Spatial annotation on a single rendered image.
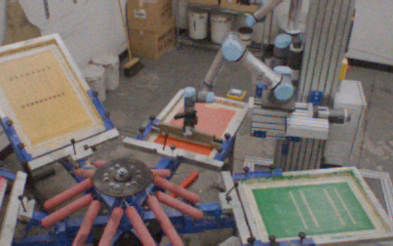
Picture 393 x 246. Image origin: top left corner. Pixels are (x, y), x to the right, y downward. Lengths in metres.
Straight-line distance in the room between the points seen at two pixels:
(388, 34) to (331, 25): 3.46
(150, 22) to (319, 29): 3.48
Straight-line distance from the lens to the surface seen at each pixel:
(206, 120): 3.47
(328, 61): 3.22
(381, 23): 6.50
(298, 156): 3.63
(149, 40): 6.39
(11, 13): 4.57
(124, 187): 2.37
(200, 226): 2.70
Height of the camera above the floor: 2.88
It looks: 34 degrees down
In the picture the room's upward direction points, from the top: 1 degrees clockwise
